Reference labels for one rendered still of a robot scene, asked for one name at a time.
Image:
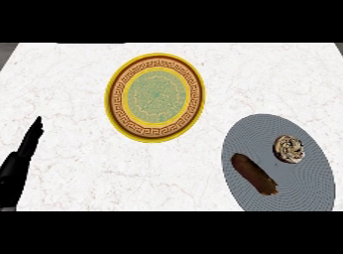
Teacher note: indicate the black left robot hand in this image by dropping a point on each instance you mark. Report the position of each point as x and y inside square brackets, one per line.
[10, 178]

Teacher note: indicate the grey round placemat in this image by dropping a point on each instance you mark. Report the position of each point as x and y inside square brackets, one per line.
[295, 185]

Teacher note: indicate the cream and brown cupcake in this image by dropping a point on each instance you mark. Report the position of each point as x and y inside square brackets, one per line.
[288, 149]

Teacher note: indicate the yellow patterned round plate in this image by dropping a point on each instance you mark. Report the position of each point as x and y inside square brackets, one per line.
[155, 98]

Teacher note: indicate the brown oblong pastry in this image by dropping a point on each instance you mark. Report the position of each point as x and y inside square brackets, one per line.
[254, 174]

